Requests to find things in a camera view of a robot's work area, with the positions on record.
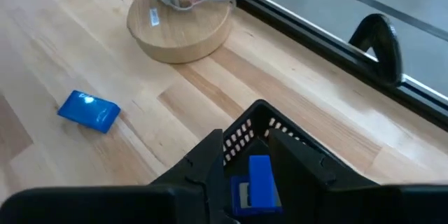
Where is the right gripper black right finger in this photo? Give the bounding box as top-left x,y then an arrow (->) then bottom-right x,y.
267,127 -> 378,224

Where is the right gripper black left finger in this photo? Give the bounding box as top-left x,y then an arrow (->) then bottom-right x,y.
148,128 -> 225,224

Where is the black frame clamp handle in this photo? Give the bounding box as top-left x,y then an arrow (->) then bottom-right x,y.
349,13 -> 404,87

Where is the blue wedge-shaped clock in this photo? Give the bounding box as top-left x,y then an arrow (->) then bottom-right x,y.
57,90 -> 122,134

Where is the dark blue digital clock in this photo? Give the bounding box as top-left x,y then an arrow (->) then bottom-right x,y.
230,175 -> 284,217

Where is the black plastic mesh basket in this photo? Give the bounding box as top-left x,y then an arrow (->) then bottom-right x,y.
218,99 -> 332,224

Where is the round wooden lamp base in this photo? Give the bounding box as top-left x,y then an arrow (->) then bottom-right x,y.
126,0 -> 234,65

